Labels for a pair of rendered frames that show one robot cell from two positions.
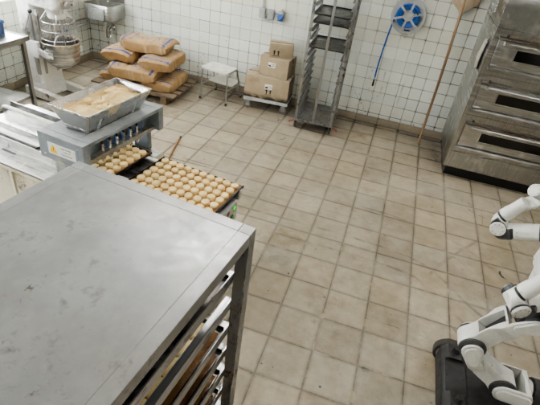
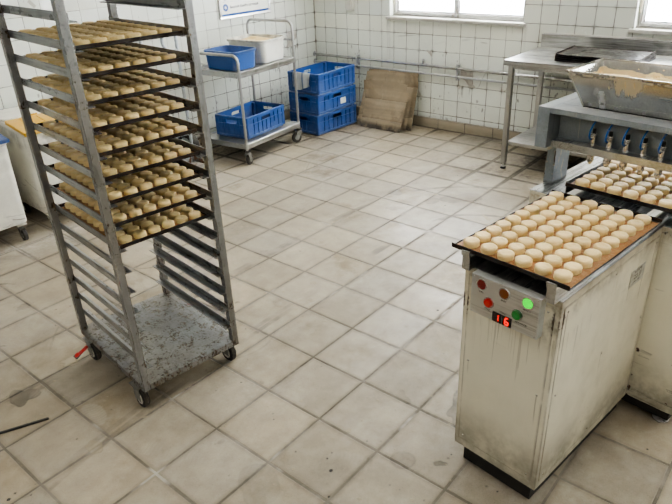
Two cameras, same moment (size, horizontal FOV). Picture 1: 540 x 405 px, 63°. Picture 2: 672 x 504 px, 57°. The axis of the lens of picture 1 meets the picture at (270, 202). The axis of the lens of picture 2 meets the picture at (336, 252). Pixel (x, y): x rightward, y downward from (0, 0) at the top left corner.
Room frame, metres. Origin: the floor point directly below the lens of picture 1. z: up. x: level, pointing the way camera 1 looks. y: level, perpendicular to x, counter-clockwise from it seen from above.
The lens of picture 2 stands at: (2.42, -1.39, 1.79)
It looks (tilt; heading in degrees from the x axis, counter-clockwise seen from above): 27 degrees down; 118
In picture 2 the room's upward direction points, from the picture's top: 3 degrees counter-clockwise
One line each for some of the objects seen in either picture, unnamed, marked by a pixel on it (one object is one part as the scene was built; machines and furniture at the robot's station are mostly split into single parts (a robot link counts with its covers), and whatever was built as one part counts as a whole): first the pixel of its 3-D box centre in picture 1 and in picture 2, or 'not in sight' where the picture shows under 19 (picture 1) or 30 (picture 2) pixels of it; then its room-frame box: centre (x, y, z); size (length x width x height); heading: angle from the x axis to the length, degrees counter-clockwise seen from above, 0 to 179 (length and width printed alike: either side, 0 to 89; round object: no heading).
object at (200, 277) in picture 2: not in sight; (184, 267); (0.58, 0.54, 0.42); 0.64 x 0.03 x 0.03; 160
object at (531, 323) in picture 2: (225, 218); (506, 303); (2.12, 0.25, 0.77); 0.24 x 0.04 x 0.14; 160
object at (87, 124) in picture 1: (104, 106); (657, 92); (2.42, 1.07, 1.25); 0.56 x 0.29 x 0.14; 160
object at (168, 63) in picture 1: (163, 59); not in sight; (5.79, 1.68, 0.47); 0.72 x 0.42 x 0.17; 173
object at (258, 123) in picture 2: not in sight; (250, 119); (-0.91, 3.29, 0.28); 0.56 x 0.38 x 0.20; 85
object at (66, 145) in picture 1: (108, 141); (644, 157); (2.42, 1.07, 1.01); 0.72 x 0.33 x 0.34; 160
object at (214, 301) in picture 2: not in sight; (187, 284); (0.58, 0.54, 0.33); 0.64 x 0.03 x 0.03; 160
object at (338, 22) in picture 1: (334, 19); not in sight; (5.49, -0.44, 1.32); 0.60 x 0.40 x 0.01; 170
